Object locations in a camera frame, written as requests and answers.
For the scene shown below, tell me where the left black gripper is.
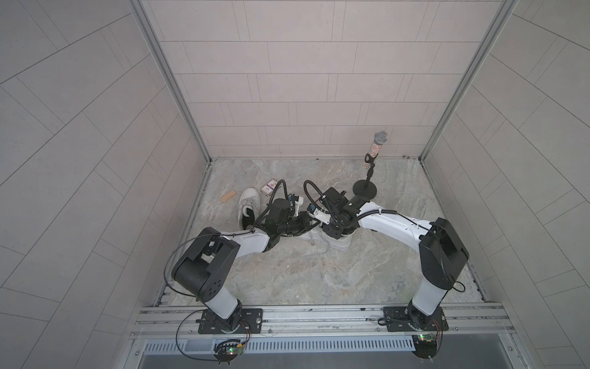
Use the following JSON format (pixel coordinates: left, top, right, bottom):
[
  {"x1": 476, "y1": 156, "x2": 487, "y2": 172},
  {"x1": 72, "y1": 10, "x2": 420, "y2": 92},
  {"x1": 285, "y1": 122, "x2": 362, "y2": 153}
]
[{"x1": 276, "y1": 212, "x2": 321, "y2": 237}]

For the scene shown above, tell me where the white sneaker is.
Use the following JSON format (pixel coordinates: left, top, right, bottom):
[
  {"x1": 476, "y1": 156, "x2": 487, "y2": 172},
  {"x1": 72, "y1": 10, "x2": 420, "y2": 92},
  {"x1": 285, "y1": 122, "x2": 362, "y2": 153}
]
[
  {"x1": 238, "y1": 188, "x2": 261, "y2": 230},
  {"x1": 296, "y1": 226, "x2": 353, "y2": 251}
]

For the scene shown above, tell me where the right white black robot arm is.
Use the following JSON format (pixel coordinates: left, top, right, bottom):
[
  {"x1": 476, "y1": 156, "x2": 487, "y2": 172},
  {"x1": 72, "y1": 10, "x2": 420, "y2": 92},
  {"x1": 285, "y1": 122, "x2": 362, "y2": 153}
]
[{"x1": 308, "y1": 188, "x2": 470, "y2": 331}]

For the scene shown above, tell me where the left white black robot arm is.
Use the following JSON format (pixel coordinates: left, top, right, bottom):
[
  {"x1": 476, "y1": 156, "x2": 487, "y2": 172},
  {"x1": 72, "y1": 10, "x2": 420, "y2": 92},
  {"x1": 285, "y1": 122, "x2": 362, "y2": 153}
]
[{"x1": 171, "y1": 197, "x2": 320, "y2": 333}]

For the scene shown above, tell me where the playing card box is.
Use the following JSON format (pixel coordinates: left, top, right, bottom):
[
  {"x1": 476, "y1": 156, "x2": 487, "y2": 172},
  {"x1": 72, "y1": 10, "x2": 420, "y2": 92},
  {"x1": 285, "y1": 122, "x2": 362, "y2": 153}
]
[{"x1": 261, "y1": 179, "x2": 278, "y2": 197}]

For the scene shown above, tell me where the microphone on black stand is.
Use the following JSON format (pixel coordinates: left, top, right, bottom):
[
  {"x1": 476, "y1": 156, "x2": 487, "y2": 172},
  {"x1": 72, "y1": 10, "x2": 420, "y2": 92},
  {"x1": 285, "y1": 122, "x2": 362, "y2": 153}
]
[{"x1": 353, "y1": 131, "x2": 388, "y2": 200}]

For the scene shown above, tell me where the small wooden block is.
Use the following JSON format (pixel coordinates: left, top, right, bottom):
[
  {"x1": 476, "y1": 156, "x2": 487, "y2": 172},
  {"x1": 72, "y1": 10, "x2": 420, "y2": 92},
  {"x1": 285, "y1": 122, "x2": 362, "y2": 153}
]
[{"x1": 220, "y1": 190, "x2": 237, "y2": 203}]

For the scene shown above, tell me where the left green circuit board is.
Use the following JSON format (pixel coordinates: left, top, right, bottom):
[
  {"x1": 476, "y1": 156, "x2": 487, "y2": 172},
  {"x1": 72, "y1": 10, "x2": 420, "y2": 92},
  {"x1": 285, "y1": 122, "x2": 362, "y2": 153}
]
[{"x1": 214, "y1": 339, "x2": 245, "y2": 364}]

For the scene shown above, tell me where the green circuit board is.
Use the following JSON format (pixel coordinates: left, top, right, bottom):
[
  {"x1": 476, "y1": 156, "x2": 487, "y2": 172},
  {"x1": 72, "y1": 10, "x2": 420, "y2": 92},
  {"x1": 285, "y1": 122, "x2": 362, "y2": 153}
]
[
  {"x1": 412, "y1": 333, "x2": 439, "y2": 361},
  {"x1": 214, "y1": 339, "x2": 245, "y2": 364}
]

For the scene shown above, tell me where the right green circuit board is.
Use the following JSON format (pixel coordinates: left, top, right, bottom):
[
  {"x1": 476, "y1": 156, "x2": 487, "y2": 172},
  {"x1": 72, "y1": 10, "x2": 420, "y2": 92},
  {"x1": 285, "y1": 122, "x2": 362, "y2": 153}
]
[{"x1": 412, "y1": 333, "x2": 439, "y2": 361}]

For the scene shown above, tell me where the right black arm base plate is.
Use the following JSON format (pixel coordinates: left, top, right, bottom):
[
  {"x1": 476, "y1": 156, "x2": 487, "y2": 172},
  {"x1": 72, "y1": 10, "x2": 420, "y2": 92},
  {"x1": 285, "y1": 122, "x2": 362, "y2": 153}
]
[{"x1": 378, "y1": 306, "x2": 449, "y2": 332}]

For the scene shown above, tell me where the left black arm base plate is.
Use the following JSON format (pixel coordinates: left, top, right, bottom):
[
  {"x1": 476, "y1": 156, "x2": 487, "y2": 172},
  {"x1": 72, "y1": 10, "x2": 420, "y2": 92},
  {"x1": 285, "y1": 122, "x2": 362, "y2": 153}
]
[{"x1": 198, "y1": 308, "x2": 264, "y2": 335}]

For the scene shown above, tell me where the white perforated cable duct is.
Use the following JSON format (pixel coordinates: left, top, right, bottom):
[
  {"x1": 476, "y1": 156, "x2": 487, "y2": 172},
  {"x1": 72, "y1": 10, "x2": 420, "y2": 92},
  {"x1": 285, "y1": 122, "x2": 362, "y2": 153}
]
[{"x1": 144, "y1": 336, "x2": 416, "y2": 356}]

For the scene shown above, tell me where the aluminium mounting rail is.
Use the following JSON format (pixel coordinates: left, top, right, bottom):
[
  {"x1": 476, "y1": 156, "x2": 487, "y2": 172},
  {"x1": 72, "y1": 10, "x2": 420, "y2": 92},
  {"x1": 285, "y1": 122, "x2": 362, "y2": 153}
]
[{"x1": 131, "y1": 303, "x2": 516, "y2": 339}]

